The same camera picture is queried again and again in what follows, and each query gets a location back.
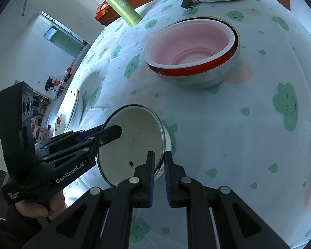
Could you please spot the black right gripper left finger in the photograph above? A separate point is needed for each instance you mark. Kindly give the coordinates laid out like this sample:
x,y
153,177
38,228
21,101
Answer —
x,y
101,218

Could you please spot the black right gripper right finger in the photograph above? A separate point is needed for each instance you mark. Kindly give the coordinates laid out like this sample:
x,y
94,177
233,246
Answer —
x,y
216,218

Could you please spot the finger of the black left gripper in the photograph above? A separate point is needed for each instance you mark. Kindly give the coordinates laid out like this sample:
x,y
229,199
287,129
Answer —
x,y
75,136
97,137

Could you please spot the white plate red flowers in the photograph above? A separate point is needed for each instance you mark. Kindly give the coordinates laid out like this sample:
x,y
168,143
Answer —
x,y
69,113

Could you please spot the white enamel bowl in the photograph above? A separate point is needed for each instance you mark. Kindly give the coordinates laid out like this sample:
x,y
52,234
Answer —
x,y
142,131

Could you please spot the red white plastic bowl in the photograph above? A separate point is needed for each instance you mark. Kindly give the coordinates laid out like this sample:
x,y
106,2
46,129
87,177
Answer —
x,y
197,51

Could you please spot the person's left hand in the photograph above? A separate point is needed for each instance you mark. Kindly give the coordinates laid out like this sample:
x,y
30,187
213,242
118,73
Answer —
x,y
54,207

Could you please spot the green door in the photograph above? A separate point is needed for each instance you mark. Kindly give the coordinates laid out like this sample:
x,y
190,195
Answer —
x,y
64,41

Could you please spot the green cloud pattern tablecloth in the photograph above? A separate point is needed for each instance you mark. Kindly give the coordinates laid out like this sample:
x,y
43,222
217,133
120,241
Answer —
x,y
251,132

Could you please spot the green thermos tumbler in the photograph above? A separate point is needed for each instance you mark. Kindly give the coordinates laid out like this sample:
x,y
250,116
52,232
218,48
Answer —
x,y
125,10

